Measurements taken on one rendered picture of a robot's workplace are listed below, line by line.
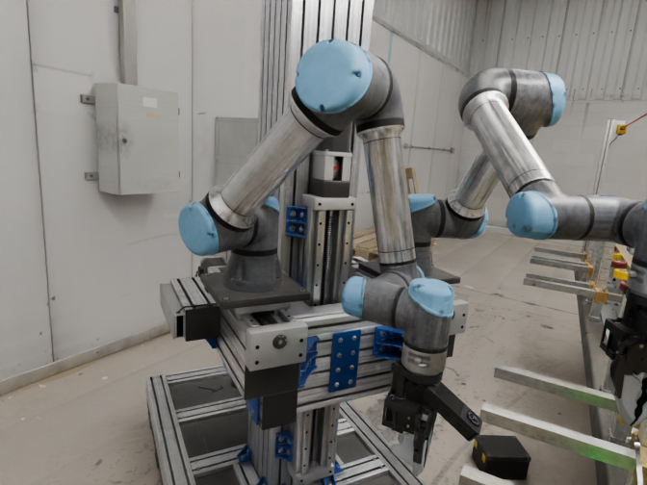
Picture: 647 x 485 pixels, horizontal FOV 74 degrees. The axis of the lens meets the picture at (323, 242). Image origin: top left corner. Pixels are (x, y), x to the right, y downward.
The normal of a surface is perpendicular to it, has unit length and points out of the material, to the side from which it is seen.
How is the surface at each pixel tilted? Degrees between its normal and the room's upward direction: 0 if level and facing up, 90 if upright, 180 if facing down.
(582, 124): 90
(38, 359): 90
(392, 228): 85
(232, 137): 90
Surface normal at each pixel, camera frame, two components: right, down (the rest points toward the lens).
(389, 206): -0.18, 0.12
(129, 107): 0.84, 0.17
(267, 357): 0.45, 0.22
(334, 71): -0.42, 0.07
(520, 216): -0.99, -0.04
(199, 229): -0.59, 0.22
